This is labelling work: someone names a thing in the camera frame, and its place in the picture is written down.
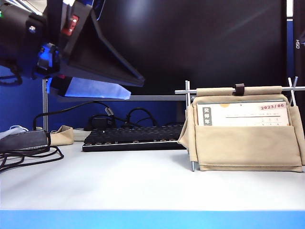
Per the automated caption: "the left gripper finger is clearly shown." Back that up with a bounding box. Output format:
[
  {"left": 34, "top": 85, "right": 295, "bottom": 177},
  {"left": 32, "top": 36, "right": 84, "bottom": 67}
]
[
  {"left": 49, "top": 76, "right": 132, "bottom": 100},
  {"left": 59, "top": 4, "right": 145, "bottom": 87}
]

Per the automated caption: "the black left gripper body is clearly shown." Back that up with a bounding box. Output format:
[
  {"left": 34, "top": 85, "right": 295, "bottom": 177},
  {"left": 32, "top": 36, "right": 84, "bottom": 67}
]
[{"left": 9, "top": 0, "right": 80, "bottom": 80}]

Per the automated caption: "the beige canvas calendar stand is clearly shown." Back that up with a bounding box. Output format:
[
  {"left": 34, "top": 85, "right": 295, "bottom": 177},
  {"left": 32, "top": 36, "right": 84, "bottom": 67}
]
[{"left": 174, "top": 76, "right": 305, "bottom": 172}]

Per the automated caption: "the June calendar paper page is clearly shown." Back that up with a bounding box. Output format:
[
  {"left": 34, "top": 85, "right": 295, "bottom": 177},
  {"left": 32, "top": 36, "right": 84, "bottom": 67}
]
[{"left": 196, "top": 100, "right": 290, "bottom": 127}]

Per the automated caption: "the white power strip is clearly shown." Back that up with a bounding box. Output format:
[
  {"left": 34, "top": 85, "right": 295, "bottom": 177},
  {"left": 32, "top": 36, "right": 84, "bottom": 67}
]
[{"left": 72, "top": 127, "right": 92, "bottom": 142}]

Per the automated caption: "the small beige fabric pouch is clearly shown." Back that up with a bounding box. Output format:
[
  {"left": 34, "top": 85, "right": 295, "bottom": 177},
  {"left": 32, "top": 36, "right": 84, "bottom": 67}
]
[{"left": 49, "top": 125, "right": 75, "bottom": 146}]

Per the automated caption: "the black mechanical keyboard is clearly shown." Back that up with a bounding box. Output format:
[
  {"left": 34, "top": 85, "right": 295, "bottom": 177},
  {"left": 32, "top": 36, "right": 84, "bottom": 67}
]
[{"left": 82, "top": 123, "right": 189, "bottom": 152}]

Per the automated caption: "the black power adapter brick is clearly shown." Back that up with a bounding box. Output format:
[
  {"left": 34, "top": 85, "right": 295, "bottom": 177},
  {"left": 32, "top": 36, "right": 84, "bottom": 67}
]
[{"left": 0, "top": 130, "right": 50, "bottom": 153}]

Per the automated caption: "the white face mask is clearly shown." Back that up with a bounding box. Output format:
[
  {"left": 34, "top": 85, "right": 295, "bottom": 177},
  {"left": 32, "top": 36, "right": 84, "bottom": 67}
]
[{"left": 0, "top": 125, "right": 31, "bottom": 140}]

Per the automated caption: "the black AOC computer monitor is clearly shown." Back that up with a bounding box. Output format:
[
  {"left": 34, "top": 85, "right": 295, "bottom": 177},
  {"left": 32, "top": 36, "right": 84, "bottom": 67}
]
[{"left": 95, "top": 0, "right": 288, "bottom": 122}]

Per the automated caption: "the black HSD computer monitor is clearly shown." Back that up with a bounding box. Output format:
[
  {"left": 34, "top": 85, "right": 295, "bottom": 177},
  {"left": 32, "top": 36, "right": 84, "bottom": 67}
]
[{"left": 293, "top": 0, "right": 305, "bottom": 88}]

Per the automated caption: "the black cable with ferrite bead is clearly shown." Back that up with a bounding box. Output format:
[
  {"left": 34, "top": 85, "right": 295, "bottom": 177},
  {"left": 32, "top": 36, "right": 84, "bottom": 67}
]
[{"left": 32, "top": 101, "right": 115, "bottom": 131}]

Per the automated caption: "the black wall plug adapter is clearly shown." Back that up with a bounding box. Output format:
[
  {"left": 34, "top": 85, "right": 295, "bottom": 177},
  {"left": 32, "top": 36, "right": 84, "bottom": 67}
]
[{"left": 91, "top": 115, "right": 114, "bottom": 131}]

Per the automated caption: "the black sleeved left arm cable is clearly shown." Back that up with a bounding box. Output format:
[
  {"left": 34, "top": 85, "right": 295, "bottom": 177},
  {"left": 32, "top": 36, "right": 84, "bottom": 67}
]
[{"left": 0, "top": 63, "right": 23, "bottom": 86}]

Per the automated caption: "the black looped cable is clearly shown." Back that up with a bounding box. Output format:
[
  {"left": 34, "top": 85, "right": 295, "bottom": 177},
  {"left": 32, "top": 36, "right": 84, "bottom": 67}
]
[{"left": 121, "top": 107, "right": 159, "bottom": 128}]

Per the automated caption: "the silver partition post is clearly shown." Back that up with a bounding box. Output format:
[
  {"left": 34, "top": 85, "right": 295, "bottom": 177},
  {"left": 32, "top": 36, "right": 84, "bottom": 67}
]
[{"left": 42, "top": 78, "right": 49, "bottom": 131}]

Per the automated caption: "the left wrist camera housing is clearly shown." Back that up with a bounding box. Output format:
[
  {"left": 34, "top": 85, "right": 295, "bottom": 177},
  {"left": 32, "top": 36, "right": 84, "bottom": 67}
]
[{"left": 91, "top": 0, "right": 107, "bottom": 21}]

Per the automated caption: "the black coiled adapter cable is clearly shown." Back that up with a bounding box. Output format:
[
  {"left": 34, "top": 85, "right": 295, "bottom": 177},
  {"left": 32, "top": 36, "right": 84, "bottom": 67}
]
[{"left": 0, "top": 132, "right": 65, "bottom": 174}]

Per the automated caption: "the brown leather strap loop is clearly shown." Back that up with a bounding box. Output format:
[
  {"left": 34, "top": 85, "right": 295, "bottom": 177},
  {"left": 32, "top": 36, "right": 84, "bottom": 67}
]
[{"left": 233, "top": 83, "right": 245, "bottom": 96}]

